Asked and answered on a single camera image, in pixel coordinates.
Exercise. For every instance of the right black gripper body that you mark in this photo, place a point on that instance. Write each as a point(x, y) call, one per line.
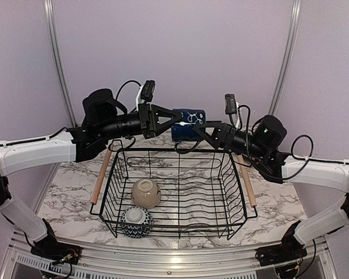
point(227, 143)

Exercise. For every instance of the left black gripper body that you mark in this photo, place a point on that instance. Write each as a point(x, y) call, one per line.
point(145, 112)

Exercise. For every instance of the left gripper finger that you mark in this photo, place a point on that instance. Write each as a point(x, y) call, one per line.
point(160, 111)
point(163, 123)

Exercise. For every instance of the dark blue mug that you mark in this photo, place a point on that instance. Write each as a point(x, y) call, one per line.
point(183, 131)

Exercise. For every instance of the blue white patterned bowl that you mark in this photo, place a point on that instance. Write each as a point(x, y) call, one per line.
point(136, 222)

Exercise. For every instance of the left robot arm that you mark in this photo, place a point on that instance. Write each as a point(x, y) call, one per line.
point(105, 119)

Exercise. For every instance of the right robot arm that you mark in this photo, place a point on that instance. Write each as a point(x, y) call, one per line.
point(261, 149)

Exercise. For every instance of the beige ceramic bowl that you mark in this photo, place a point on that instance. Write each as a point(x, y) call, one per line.
point(146, 193)

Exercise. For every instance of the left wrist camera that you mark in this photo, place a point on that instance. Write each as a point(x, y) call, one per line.
point(145, 93)

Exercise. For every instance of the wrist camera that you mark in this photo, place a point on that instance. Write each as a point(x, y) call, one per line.
point(232, 110)
point(145, 93)

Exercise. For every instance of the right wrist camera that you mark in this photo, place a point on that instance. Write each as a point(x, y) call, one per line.
point(232, 110)

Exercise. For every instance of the black wire dish rack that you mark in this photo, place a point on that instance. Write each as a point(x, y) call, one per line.
point(202, 192)

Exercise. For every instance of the right wooden rack handle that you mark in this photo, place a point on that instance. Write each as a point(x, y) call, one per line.
point(247, 181)

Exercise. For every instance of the wooden rack handle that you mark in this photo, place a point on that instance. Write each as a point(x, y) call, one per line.
point(247, 181)
point(101, 175)

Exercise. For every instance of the right aluminium frame post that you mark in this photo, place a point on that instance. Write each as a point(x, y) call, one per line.
point(287, 56)

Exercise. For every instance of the aluminium frame post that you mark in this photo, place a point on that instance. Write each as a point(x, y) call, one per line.
point(50, 16)
point(287, 56)

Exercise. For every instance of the left wooden rack handle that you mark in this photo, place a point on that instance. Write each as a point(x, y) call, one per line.
point(101, 175)

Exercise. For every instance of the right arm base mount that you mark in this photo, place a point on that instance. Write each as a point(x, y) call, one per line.
point(289, 249)

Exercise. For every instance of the left aluminium frame post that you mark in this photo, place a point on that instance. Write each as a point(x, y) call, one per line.
point(50, 16)

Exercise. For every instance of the front aluminium rail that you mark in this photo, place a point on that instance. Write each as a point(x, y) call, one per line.
point(107, 261)

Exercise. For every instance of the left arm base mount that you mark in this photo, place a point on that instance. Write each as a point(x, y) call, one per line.
point(56, 250)

